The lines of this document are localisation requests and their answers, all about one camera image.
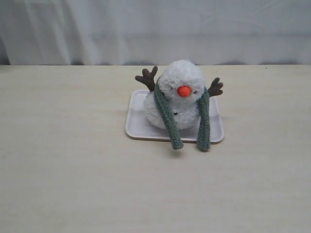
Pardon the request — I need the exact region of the white plush snowman toy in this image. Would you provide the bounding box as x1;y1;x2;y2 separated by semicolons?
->
135;60;224;130

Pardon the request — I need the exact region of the green knitted scarf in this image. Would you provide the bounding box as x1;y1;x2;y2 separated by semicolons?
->
154;83;211;152

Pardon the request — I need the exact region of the white rectangular plastic tray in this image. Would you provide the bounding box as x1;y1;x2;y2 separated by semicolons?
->
125;89;225;144

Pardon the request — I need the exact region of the white backdrop curtain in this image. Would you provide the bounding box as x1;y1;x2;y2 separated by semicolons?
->
0;0;311;65

